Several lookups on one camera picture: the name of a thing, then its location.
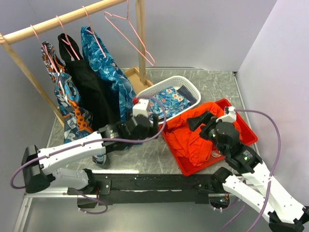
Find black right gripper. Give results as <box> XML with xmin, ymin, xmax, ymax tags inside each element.
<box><xmin>186</xmin><ymin>110</ymin><xmax>226</xmax><ymax>156</ymax></box>

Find blue shark print shorts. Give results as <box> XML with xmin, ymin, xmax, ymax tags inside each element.
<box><xmin>81</xmin><ymin>26</ymin><xmax>136</xmax><ymax>121</ymax></box>

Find pink wire hanger front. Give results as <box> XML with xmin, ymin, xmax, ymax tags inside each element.
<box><xmin>82</xmin><ymin>6</ymin><xmax>106</xmax><ymax>57</ymax></box>

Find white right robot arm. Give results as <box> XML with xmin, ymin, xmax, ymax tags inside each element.
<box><xmin>187</xmin><ymin>106</ymin><xmax>309</xmax><ymax>232</ymax></box>

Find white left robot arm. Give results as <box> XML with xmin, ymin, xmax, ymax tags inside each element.
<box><xmin>21</xmin><ymin>115</ymin><xmax>158</xmax><ymax>194</ymax></box>

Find blue floral shorts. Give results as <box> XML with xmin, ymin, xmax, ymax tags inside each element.
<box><xmin>149</xmin><ymin>87</ymin><xmax>191</xmax><ymax>120</ymax></box>

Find black sport shorts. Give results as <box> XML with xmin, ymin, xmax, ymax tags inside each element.
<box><xmin>57</xmin><ymin>33</ymin><xmax>118</xmax><ymax>131</ymax></box>

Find orange blue patterned shorts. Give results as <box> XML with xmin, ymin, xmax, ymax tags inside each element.
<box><xmin>40</xmin><ymin>41</ymin><xmax>112</xmax><ymax>167</ymax></box>

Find dark navy folded garment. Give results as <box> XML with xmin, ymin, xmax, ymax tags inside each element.
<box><xmin>177</xmin><ymin>86</ymin><xmax>197</xmax><ymax>105</ymax></box>

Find white perforated plastic basket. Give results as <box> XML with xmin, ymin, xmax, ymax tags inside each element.
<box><xmin>138</xmin><ymin>75</ymin><xmax>201</xmax><ymax>124</ymax></box>

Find wooden clothes rack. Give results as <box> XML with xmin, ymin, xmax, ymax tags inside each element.
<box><xmin>0</xmin><ymin>0</ymin><xmax>155</xmax><ymax>128</ymax></box>

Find red plastic tray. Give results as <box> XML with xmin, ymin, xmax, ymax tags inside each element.
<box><xmin>161</xmin><ymin>98</ymin><xmax>258</xmax><ymax>177</ymax></box>

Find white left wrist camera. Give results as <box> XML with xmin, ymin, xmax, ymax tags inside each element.
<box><xmin>132</xmin><ymin>98</ymin><xmax>150</xmax><ymax>118</ymax></box>

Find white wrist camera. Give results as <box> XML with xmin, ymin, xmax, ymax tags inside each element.
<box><xmin>216</xmin><ymin>106</ymin><xmax>237</xmax><ymax>123</ymax></box>
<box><xmin>132</xmin><ymin>98</ymin><xmax>150</xmax><ymax>118</ymax></box>

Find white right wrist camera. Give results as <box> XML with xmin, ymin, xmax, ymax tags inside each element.
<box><xmin>216</xmin><ymin>106</ymin><xmax>237</xmax><ymax>123</ymax></box>

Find empty pink wire hanger rear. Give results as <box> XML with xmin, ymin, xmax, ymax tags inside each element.
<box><xmin>104</xmin><ymin>0</ymin><xmax>156</xmax><ymax>67</ymax></box>

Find pink wire hanger with black shorts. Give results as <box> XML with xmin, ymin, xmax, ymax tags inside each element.
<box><xmin>56</xmin><ymin>16</ymin><xmax>80</xmax><ymax>60</ymax></box>

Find pink wire hanger far left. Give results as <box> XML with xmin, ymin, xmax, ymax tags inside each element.
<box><xmin>30</xmin><ymin>25</ymin><xmax>59</xmax><ymax>73</ymax></box>

